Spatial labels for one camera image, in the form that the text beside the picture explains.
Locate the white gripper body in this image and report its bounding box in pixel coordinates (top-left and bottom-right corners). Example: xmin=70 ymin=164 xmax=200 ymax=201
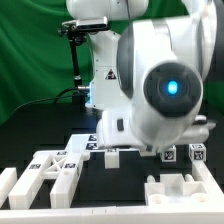
xmin=96 ymin=110 xmax=216 ymax=156

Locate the white chair seat part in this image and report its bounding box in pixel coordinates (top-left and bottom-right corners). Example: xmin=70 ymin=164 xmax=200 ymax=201
xmin=144 ymin=173 xmax=209 ymax=205

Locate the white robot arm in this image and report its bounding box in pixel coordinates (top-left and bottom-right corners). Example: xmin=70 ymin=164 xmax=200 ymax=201
xmin=66 ymin=0 xmax=224 ymax=153

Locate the white chair back part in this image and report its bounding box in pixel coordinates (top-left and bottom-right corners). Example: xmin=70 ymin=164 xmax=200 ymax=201
xmin=9 ymin=151 xmax=90 ymax=210

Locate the white sheet with tags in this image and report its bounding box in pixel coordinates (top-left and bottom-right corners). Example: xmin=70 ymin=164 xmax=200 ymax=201
xmin=65 ymin=133 xmax=142 ymax=152

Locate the green backdrop curtain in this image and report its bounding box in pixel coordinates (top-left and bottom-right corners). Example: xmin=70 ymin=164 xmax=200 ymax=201
xmin=0 ymin=0 xmax=224 ymax=126

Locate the white block far left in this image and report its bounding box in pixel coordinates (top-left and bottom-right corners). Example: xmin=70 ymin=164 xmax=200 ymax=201
xmin=0 ymin=168 xmax=17 ymax=207

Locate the black camera stand pole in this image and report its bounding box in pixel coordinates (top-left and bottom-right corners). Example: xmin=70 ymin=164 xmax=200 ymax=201
xmin=69 ymin=37 xmax=86 ymax=112

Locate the white frame border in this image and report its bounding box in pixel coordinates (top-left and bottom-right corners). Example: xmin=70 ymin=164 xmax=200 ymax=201
xmin=0 ymin=162 xmax=224 ymax=224

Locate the black cable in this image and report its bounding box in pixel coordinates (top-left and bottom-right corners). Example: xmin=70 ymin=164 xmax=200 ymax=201
xmin=13 ymin=87 xmax=89 ymax=113

